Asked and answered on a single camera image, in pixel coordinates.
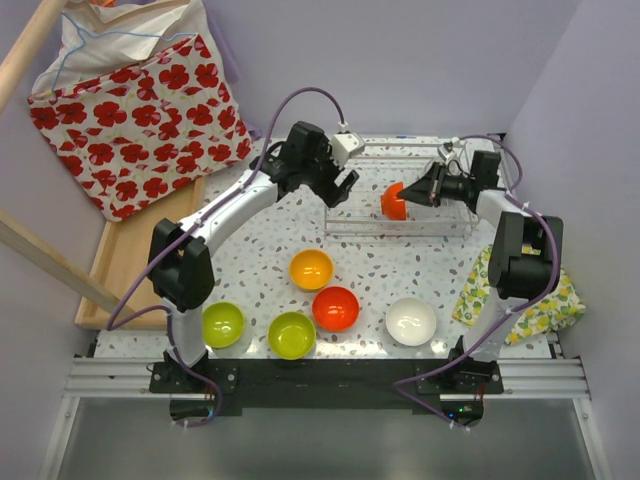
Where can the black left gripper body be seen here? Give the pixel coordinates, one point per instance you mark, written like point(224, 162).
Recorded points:
point(329, 175)

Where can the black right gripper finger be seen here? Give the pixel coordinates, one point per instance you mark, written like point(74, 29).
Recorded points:
point(420, 197)
point(424, 182)

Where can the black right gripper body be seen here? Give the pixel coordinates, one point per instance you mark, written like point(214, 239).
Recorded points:
point(449, 187)

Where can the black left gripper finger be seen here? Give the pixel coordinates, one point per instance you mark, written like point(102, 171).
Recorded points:
point(349, 179)
point(331, 194)

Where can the white wire dish rack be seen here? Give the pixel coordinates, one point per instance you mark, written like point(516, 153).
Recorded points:
point(384, 161)

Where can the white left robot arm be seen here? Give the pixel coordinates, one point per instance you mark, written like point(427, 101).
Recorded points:
point(180, 257)

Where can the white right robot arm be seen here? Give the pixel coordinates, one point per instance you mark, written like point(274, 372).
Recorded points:
point(524, 264)

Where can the yellow orange plastic bowl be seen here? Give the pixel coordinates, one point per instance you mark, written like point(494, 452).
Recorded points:
point(311, 269)

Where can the red orange plastic bowl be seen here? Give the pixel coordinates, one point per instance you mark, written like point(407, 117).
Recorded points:
point(335, 309)

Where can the white plastic bowl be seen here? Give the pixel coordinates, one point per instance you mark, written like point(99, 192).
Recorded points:
point(410, 321)

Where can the right lime green bowl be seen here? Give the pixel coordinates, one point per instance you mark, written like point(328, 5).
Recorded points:
point(291, 335)

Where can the lime green bowl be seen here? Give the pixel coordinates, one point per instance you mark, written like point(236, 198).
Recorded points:
point(291, 335)
point(222, 325)

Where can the lemon print cloth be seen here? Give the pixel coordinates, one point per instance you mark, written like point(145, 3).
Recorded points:
point(559, 310)

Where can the left lime green bowl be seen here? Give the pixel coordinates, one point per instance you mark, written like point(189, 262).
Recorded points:
point(222, 325)

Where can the red poppy print bag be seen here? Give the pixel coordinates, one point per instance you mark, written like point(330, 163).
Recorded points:
point(137, 134)

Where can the wooden tray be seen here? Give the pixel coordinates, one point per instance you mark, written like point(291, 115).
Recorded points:
point(122, 255)

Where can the white cloth bag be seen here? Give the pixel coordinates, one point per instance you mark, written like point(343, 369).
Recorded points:
point(120, 35)

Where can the wooden pole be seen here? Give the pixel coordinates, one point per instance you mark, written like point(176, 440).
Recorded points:
point(22, 53)

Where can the wooden beam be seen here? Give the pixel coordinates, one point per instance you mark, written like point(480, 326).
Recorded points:
point(37, 251)

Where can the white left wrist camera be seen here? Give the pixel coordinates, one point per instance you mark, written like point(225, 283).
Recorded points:
point(346, 145)

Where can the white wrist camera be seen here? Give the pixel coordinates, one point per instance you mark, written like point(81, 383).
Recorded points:
point(346, 145)
point(448, 154)

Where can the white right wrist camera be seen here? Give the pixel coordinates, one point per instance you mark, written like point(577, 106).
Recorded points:
point(448, 154)

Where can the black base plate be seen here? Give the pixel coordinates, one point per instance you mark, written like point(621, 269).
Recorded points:
point(228, 387)

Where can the aluminium rail frame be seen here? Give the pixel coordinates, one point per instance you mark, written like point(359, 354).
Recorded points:
point(541, 427)

